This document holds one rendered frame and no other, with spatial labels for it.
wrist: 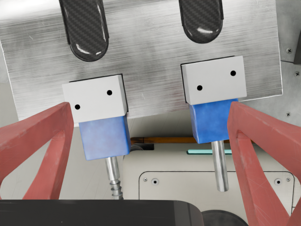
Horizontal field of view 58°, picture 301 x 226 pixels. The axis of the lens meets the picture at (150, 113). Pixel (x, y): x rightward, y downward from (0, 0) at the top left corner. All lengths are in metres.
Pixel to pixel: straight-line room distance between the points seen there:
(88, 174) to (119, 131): 0.98
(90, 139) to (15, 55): 0.11
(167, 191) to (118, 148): 0.67
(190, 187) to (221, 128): 0.67
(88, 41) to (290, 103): 0.24
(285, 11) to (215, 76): 0.14
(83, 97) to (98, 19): 0.08
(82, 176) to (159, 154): 0.45
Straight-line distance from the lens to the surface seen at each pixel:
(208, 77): 0.24
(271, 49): 0.29
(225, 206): 0.98
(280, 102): 0.35
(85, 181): 1.25
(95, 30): 0.28
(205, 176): 0.92
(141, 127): 1.14
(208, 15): 0.28
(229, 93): 0.25
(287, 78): 0.36
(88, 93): 0.24
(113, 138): 0.26
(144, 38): 0.26
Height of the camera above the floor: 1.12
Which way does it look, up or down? 81 degrees down
